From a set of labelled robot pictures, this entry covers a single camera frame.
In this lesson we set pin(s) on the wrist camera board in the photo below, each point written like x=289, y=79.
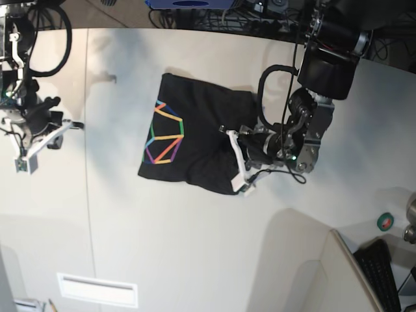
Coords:
x=28, y=166
x=241, y=186

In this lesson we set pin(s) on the black t-shirt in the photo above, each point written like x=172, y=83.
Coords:
x=187, y=139

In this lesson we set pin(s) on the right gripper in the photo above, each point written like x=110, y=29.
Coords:
x=44, y=129

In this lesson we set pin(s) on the beige divider panel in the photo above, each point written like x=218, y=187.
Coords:
x=347, y=288

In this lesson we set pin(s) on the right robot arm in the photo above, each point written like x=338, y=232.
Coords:
x=20, y=27

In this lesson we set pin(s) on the green tape roll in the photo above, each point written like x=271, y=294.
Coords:
x=385, y=222

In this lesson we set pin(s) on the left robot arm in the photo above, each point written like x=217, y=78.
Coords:
x=336, y=39

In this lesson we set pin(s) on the black power strip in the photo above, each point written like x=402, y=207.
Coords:
x=271, y=26

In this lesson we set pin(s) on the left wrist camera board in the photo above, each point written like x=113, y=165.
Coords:
x=241, y=186

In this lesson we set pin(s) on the blue box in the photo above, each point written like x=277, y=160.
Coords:
x=204, y=4

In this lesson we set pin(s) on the black keyboard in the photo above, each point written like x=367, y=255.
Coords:
x=375, y=262

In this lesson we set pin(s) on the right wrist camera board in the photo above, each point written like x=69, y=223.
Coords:
x=28, y=166

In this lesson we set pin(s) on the metal cylinder stand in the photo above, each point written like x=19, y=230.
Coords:
x=409, y=230

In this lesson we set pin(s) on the pencil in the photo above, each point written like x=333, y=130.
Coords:
x=53, y=308

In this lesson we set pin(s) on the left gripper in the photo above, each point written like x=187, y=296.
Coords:
x=253, y=151

